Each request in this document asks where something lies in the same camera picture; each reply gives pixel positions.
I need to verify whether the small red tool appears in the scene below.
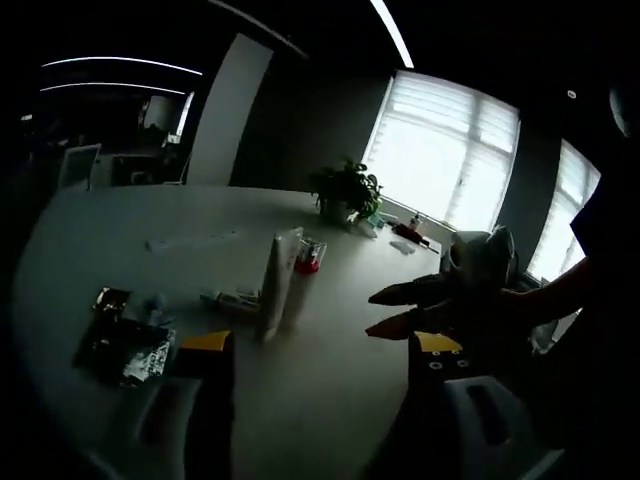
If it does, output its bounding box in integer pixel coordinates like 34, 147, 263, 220
391, 212, 442, 250

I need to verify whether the potted green plant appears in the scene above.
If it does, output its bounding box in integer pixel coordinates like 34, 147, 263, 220
308, 156, 385, 225

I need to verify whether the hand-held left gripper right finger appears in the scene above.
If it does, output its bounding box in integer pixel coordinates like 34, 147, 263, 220
394, 332, 551, 480

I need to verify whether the white red-collar skincare pump bottle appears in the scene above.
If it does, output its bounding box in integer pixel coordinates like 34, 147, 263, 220
282, 237, 328, 327

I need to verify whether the small white skincare tube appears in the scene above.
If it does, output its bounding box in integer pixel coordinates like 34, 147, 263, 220
199, 288, 262, 317

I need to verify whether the gold skincare sachet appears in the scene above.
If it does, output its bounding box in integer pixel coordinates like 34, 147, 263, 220
92, 286, 133, 315

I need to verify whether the clear dark-label skincare sachet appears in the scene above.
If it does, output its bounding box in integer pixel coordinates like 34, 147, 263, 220
141, 293, 175, 325

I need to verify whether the white power strip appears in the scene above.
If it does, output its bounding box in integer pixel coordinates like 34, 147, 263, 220
145, 228, 245, 252

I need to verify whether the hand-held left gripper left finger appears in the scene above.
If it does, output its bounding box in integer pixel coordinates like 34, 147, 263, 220
134, 329, 236, 480

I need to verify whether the green skincare sachet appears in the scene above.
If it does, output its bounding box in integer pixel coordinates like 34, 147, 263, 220
72, 316, 178, 390

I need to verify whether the window with white blinds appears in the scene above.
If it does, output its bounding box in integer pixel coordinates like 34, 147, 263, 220
360, 68, 522, 232
525, 138, 602, 285

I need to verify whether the large white skincare tube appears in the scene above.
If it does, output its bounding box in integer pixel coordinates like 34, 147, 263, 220
256, 226, 305, 345

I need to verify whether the white-framed office chair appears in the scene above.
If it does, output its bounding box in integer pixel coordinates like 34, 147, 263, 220
58, 143, 103, 191

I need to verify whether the curved ceiling light strip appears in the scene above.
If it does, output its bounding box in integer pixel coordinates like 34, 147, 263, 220
368, 0, 417, 70

